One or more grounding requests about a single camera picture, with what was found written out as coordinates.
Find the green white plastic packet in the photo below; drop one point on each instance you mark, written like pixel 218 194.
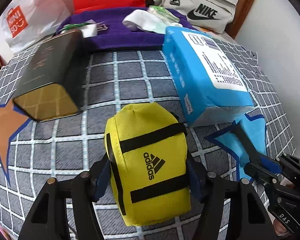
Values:
pixel 163 14

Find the white cloth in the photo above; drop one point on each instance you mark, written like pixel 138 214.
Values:
pixel 134 19

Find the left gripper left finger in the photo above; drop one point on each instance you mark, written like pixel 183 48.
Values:
pixel 100 177

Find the brown star felt patch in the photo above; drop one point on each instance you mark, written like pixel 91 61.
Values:
pixel 12 121

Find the grey checked blanket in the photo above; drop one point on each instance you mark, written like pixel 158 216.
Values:
pixel 65 147

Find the blue star felt patch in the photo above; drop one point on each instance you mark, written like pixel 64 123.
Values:
pixel 255 128

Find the purple fabric tray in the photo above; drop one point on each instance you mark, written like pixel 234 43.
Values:
pixel 117 36

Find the blue tissue pack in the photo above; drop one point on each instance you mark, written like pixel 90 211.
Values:
pixel 210 89

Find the yellow Adidas pouch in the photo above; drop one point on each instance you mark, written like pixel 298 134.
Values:
pixel 147 149

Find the dark green tin box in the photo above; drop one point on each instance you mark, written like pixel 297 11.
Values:
pixel 50 86

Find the brown wooden door frame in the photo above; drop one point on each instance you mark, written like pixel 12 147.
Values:
pixel 242 10

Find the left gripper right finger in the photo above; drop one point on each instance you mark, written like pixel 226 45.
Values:
pixel 196 173

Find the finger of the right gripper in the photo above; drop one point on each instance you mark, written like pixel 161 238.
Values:
pixel 270 164
pixel 251 156

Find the patterned small packet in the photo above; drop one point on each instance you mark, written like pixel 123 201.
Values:
pixel 76 26

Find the white Miniso plastic bag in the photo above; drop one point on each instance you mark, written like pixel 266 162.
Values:
pixel 25 22

